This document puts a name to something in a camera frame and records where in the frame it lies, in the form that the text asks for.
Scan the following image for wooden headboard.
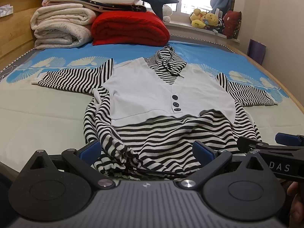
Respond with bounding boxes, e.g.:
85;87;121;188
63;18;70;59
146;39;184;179
0;0;43;69

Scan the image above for yellow plush toys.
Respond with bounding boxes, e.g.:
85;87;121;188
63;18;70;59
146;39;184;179
190;8;219;30

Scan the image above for white plush toy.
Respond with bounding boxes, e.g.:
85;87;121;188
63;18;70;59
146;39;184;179
162;5;173;23

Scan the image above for red folded blanket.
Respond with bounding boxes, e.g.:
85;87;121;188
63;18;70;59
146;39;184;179
91;11;170;46

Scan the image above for cream folded quilt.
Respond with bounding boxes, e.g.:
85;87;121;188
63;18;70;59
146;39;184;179
30;3;97;50

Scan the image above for dark red plush cushion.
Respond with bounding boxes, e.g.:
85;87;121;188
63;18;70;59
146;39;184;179
223;10;242;39

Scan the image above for purple box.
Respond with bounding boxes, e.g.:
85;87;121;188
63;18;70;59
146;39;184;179
247;39;266;65

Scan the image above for person right hand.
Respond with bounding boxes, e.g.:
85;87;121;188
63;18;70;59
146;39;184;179
287;182;303;227

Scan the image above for blue fan-pattern bed sheet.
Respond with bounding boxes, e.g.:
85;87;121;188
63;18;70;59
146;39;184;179
1;36;303;171

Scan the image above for striped hoodie with white vest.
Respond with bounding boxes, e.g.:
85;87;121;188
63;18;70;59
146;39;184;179
36;46;276;180

